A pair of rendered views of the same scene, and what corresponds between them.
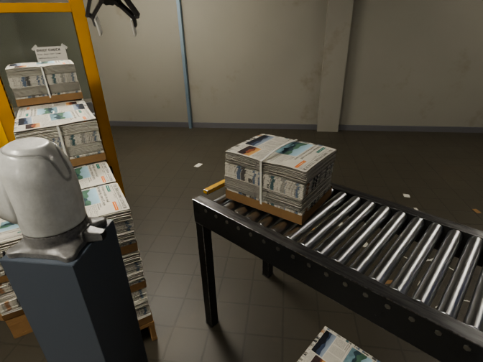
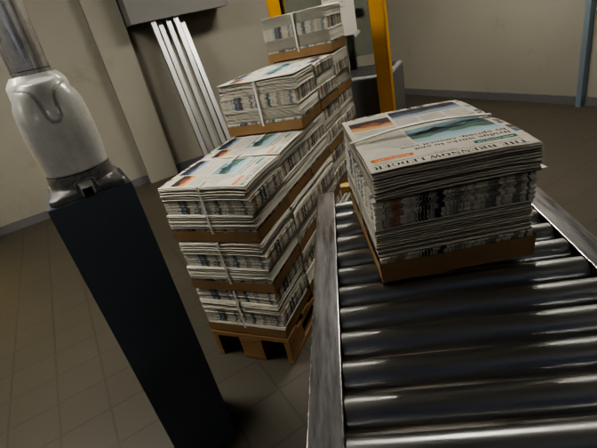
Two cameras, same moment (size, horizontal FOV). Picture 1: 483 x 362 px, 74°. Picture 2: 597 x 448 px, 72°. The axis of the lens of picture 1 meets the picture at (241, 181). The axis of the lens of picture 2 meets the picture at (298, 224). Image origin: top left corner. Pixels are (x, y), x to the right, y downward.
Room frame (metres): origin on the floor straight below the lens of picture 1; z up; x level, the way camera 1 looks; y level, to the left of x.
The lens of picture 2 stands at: (0.55, -0.68, 1.29)
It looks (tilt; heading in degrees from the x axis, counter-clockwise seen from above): 27 degrees down; 56
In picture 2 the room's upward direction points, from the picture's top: 13 degrees counter-clockwise
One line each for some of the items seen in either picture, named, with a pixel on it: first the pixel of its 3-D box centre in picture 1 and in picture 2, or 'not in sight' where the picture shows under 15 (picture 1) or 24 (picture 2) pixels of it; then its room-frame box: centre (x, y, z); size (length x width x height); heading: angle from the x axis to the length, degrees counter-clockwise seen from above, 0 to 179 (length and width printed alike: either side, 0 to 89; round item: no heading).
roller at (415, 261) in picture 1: (417, 257); not in sight; (0.84, -0.60, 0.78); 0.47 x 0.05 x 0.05; 137
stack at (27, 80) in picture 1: (67, 156); (321, 124); (2.18, 1.27, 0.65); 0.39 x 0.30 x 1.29; 119
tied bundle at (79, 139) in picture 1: (60, 140); (271, 100); (1.66, 0.98, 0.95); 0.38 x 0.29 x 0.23; 121
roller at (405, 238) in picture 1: (398, 249); (532, 446); (0.89, -0.55, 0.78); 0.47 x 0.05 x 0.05; 137
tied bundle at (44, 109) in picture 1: (58, 126); (294, 86); (1.92, 1.13, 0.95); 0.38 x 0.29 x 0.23; 119
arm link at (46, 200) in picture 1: (37, 183); (57, 124); (0.70, 0.50, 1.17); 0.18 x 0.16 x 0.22; 84
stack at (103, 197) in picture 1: (88, 231); (285, 212); (1.55, 0.92, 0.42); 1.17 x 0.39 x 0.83; 29
